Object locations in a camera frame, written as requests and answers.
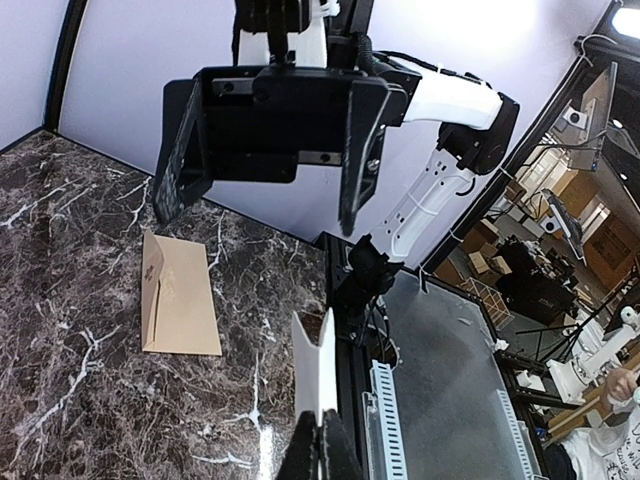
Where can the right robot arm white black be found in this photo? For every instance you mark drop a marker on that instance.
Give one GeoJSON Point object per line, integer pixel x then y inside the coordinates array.
{"type": "Point", "coordinates": [475, 121]}

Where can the white slotted cable duct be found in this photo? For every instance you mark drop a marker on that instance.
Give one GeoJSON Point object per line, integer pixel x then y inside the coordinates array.
{"type": "Point", "coordinates": [383, 436]}

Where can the brown paper envelope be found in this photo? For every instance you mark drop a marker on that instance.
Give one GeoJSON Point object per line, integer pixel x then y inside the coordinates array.
{"type": "Point", "coordinates": [177, 308]}

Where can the black front rail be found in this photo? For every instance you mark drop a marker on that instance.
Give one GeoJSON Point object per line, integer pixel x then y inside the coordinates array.
{"type": "Point", "coordinates": [345, 320]}

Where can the white letter paper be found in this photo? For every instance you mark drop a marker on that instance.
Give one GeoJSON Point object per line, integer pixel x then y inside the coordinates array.
{"type": "Point", "coordinates": [315, 376]}

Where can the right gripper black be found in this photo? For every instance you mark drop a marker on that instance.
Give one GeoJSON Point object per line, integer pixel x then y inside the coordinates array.
{"type": "Point", "coordinates": [258, 124]}

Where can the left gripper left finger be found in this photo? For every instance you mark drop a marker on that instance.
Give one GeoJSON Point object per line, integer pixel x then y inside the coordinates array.
{"type": "Point", "coordinates": [301, 460]}

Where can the right black frame post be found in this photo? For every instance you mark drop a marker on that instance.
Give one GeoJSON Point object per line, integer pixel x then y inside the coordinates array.
{"type": "Point", "coordinates": [462, 223]}

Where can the black frame post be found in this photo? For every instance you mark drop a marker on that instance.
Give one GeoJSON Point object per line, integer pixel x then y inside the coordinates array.
{"type": "Point", "coordinates": [64, 52]}
{"type": "Point", "coordinates": [462, 223]}

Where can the person in white shirt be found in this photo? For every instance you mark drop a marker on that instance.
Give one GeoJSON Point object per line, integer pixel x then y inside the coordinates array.
{"type": "Point", "coordinates": [605, 452]}

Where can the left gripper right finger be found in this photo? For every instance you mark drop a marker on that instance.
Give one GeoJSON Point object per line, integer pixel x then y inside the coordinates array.
{"type": "Point", "coordinates": [337, 456]}

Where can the left black frame post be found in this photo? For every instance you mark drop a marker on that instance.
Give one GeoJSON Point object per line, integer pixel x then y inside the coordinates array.
{"type": "Point", "coordinates": [64, 52]}

